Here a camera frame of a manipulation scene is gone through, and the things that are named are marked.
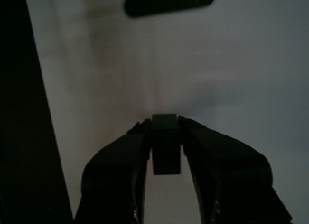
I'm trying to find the black sushi roll slice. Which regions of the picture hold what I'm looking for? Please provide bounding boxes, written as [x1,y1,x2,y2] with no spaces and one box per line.
[151,113,182,176]

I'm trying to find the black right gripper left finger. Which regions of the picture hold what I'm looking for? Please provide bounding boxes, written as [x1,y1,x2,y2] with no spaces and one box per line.
[74,118,155,224]

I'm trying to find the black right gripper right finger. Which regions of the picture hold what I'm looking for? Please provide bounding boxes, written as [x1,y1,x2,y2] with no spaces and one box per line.
[180,115,295,224]

